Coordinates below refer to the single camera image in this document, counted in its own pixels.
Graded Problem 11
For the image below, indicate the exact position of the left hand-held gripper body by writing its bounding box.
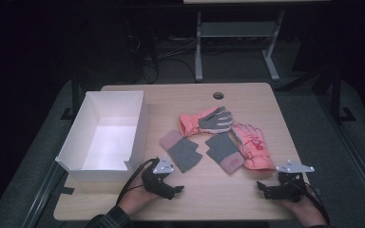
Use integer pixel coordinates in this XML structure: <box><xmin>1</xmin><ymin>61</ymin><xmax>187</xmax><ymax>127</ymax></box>
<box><xmin>141</xmin><ymin>154</ymin><xmax>181</xmax><ymax>200</ymax></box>

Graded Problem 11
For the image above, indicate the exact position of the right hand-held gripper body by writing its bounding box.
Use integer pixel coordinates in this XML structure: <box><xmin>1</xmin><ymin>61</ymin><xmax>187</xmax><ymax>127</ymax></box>
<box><xmin>275</xmin><ymin>160</ymin><xmax>316</xmax><ymax>203</ymax></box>

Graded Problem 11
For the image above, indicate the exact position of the grey knit glove pink cuff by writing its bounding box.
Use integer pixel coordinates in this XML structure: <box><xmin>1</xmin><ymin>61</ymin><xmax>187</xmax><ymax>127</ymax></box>
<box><xmin>204</xmin><ymin>132</ymin><xmax>246</xmax><ymax>176</ymax></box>
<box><xmin>159</xmin><ymin>128</ymin><xmax>203</xmax><ymax>174</ymax></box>

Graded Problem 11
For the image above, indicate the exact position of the pink glove with red print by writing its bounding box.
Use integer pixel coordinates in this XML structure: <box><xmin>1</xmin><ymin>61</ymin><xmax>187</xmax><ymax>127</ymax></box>
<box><xmin>230</xmin><ymin>123</ymin><xmax>277</xmax><ymax>173</ymax></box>

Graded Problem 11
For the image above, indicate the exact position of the white box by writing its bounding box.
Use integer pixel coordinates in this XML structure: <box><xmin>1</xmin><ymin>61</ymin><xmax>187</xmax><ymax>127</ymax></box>
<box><xmin>54</xmin><ymin>90</ymin><xmax>150</xmax><ymax>183</ymax></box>

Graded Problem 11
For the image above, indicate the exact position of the pink glove with grey palm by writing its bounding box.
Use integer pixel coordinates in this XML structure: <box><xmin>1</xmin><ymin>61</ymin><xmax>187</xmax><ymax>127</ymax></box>
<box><xmin>178</xmin><ymin>105</ymin><xmax>235</xmax><ymax>138</ymax></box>

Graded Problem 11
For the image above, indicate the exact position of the person's right hand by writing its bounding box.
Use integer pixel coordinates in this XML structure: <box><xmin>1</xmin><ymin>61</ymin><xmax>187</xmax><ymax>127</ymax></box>
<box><xmin>278</xmin><ymin>186</ymin><xmax>328</xmax><ymax>228</ymax></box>

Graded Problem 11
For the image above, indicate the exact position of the person's left hand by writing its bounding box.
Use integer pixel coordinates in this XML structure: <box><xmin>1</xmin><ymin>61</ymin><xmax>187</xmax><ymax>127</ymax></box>
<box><xmin>117</xmin><ymin>167</ymin><xmax>164</xmax><ymax>217</ymax></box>

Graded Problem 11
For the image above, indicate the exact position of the black tape strip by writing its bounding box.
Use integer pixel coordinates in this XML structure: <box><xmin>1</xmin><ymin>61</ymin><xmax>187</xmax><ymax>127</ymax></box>
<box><xmin>59</xmin><ymin>186</ymin><xmax>76</xmax><ymax>196</ymax></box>

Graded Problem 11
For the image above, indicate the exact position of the black metal stand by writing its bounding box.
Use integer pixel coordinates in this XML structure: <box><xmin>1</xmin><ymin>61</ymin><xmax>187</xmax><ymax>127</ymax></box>
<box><xmin>327</xmin><ymin>61</ymin><xmax>357</xmax><ymax>125</ymax></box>
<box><xmin>60</xmin><ymin>65</ymin><xmax>84</xmax><ymax>121</ymax></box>

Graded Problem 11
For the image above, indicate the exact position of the grey metal stand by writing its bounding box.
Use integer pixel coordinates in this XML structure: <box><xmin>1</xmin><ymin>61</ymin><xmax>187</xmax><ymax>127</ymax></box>
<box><xmin>194</xmin><ymin>9</ymin><xmax>287</xmax><ymax>84</ymax></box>

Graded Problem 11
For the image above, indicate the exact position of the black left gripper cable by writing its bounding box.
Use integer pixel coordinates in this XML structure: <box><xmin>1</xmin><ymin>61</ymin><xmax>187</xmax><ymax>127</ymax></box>
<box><xmin>116</xmin><ymin>157</ymin><xmax>161</xmax><ymax>205</ymax></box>

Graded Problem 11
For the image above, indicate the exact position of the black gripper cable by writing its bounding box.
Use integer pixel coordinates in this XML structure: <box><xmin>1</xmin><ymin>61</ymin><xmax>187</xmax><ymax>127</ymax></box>
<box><xmin>298</xmin><ymin>180</ymin><xmax>331</xmax><ymax>226</ymax></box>
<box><xmin>116</xmin><ymin>157</ymin><xmax>161</xmax><ymax>205</ymax></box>

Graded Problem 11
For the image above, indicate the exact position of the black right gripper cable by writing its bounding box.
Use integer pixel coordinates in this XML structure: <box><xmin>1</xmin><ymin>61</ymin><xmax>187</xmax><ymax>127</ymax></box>
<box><xmin>298</xmin><ymin>180</ymin><xmax>331</xmax><ymax>226</ymax></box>

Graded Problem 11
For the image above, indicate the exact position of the metal floor rail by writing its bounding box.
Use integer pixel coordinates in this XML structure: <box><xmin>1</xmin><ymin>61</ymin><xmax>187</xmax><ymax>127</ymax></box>
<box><xmin>316</xmin><ymin>94</ymin><xmax>365</xmax><ymax>220</ymax></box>
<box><xmin>20</xmin><ymin>161</ymin><xmax>68</xmax><ymax>228</ymax></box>

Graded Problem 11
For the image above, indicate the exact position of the bundle of floor cables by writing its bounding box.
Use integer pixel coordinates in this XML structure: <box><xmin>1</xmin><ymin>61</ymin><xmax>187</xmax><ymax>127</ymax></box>
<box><xmin>125</xmin><ymin>32</ymin><xmax>198</xmax><ymax>86</ymax></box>

